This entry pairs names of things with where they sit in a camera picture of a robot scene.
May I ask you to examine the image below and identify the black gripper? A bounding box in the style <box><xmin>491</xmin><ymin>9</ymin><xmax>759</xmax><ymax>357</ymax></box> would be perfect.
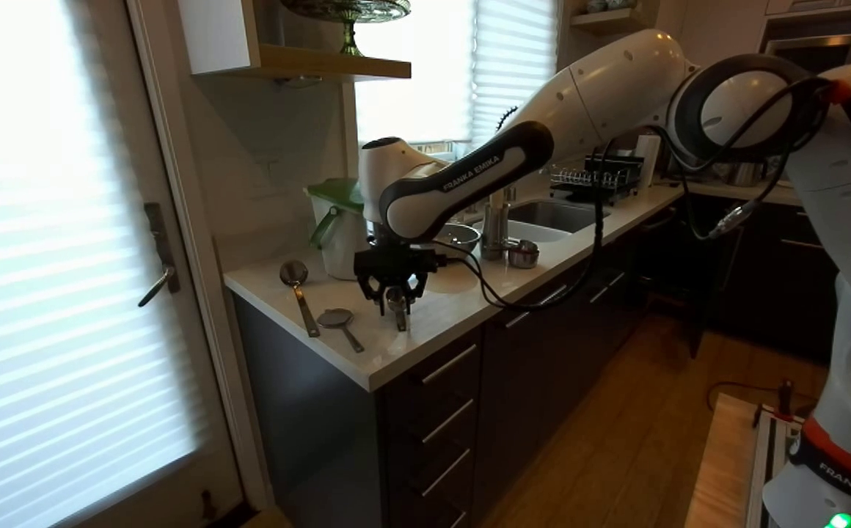
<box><xmin>353</xmin><ymin>242</ymin><xmax>437</xmax><ymax>330</ymax></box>

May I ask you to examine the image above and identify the small steel measuring cup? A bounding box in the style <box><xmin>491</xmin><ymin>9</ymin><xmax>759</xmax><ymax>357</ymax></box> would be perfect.
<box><xmin>390</xmin><ymin>301</ymin><xmax>410</xmax><ymax>330</ymax></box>

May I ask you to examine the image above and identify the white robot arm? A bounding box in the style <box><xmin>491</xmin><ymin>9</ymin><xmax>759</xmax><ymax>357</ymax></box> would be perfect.
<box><xmin>354</xmin><ymin>28</ymin><xmax>851</xmax><ymax>528</ymax></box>

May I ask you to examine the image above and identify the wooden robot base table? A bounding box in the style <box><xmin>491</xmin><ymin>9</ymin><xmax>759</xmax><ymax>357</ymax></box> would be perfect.
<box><xmin>684</xmin><ymin>393</ymin><xmax>778</xmax><ymax>528</ymax></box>

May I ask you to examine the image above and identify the small flat steel strainer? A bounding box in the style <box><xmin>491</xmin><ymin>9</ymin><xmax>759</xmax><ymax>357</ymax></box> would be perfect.
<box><xmin>318</xmin><ymin>308</ymin><xmax>363</xmax><ymax>352</ymax></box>

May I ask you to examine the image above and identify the steel mixing bowl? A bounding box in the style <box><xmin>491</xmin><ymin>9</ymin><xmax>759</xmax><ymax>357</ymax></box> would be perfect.
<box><xmin>437</xmin><ymin>222</ymin><xmax>482</xmax><ymax>256</ymax></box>

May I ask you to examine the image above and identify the steel ladle spoon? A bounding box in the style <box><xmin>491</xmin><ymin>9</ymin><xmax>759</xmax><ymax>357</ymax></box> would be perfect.
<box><xmin>280</xmin><ymin>261</ymin><xmax>321</xmax><ymax>338</ymax></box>

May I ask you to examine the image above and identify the white bin green lid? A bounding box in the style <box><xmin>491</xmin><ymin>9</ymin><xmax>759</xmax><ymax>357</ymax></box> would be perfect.
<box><xmin>307</xmin><ymin>179</ymin><xmax>368</xmax><ymax>282</ymax></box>

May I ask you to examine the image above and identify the dark kitchen cabinet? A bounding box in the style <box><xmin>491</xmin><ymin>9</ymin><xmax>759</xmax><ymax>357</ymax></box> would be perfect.
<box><xmin>225</xmin><ymin>207</ymin><xmax>645</xmax><ymax>528</ymax></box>

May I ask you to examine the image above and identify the kitchen sink basin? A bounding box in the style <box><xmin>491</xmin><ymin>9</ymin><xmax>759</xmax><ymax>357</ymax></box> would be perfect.
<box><xmin>507</xmin><ymin>200</ymin><xmax>595</xmax><ymax>232</ymax></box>

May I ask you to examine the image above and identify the black dish rack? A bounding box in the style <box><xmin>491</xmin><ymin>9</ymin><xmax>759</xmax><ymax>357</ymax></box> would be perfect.
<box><xmin>551</xmin><ymin>153</ymin><xmax>642</xmax><ymax>203</ymax></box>

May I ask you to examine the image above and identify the door lever handle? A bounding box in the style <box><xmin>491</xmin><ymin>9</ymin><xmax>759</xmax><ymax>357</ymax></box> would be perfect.
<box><xmin>137</xmin><ymin>203</ymin><xmax>180</xmax><ymax>308</ymax></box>

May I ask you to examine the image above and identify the wooden wall shelf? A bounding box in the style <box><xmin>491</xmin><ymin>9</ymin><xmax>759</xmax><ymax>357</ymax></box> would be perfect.
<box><xmin>175</xmin><ymin>0</ymin><xmax>410</xmax><ymax>80</ymax></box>

